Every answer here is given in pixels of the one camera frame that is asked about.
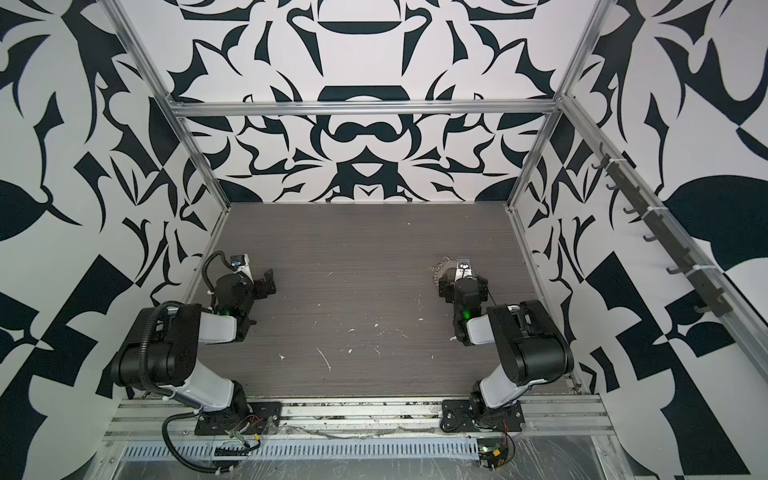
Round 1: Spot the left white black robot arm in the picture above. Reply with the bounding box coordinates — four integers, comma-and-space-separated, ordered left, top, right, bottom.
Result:
110, 269, 277, 417

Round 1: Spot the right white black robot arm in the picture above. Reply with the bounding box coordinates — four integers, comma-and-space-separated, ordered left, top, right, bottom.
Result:
437, 275, 574, 417

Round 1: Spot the right electronics board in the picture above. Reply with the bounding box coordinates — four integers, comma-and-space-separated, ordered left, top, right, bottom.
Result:
478, 436, 516, 470

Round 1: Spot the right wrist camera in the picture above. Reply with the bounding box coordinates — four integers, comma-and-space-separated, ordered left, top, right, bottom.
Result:
455, 257, 474, 281

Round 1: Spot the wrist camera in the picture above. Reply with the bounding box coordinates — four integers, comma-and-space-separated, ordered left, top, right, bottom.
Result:
229, 254, 253, 279
455, 257, 474, 281

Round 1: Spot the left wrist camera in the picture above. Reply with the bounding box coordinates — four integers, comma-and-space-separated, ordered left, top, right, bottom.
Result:
229, 254, 253, 279

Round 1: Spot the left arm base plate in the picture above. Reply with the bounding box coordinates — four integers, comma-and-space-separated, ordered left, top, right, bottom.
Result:
194, 401, 283, 436

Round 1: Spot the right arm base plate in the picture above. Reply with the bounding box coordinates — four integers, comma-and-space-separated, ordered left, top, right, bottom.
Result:
440, 400, 525, 433

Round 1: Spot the white slotted cable duct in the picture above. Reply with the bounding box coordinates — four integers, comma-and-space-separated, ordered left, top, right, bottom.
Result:
119, 439, 481, 462

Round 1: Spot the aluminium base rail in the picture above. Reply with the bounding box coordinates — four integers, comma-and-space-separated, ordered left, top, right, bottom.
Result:
104, 394, 616, 444

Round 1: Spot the wall hook rail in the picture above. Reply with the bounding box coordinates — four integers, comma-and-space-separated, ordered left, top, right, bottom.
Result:
594, 144, 734, 317

